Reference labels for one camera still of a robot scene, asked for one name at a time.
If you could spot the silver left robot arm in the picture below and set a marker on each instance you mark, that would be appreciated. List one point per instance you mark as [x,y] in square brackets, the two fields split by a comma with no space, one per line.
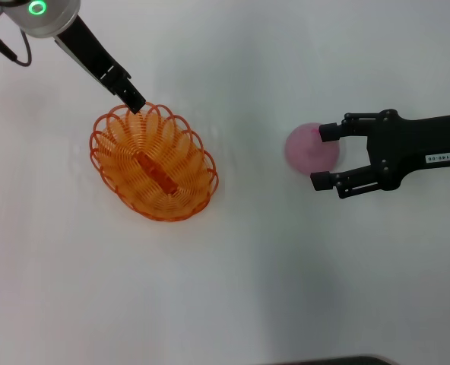
[54,19]

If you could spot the dark rounded robot base edge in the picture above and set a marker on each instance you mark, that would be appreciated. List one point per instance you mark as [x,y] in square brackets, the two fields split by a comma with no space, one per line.
[343,361]

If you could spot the pink peach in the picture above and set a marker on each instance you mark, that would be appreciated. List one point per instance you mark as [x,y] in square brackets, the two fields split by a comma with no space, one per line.
[305,152]

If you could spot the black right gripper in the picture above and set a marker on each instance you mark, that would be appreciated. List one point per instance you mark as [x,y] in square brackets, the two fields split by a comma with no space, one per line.
[411,144]

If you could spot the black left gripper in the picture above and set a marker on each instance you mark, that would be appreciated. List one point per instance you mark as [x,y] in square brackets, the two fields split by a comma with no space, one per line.
[92,53]

